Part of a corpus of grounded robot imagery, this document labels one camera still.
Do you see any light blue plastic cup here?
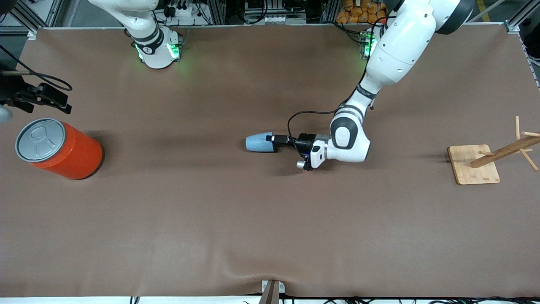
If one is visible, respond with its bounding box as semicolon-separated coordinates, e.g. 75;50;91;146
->
246;132;275;152

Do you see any orange can grey lid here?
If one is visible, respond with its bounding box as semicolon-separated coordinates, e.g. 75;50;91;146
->
15;118;103;181

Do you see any brown table mat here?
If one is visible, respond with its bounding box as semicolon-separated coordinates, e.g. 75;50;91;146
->
0;23;540;298

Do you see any orange snack pile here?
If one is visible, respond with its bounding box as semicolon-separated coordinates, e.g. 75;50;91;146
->
336;0;386;24

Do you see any white power strip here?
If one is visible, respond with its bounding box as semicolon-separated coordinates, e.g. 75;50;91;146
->
167;3;199;18

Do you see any wooden mug tree rack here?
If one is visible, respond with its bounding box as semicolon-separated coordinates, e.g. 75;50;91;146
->
448;116;540;185

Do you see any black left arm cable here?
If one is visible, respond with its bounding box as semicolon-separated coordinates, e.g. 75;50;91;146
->
288;111;338;146

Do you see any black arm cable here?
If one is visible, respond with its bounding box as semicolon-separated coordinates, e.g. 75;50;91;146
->
0;44;72;91
288;111;338;146

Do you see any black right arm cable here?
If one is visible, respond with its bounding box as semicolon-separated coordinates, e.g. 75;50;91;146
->
0;44;72;91

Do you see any aluminium frame profile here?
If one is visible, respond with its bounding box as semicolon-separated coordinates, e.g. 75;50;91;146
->
504;0;540;34
0;0;64;34

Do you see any brown camera support beam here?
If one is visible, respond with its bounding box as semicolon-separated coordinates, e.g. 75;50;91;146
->
259;281;280;304

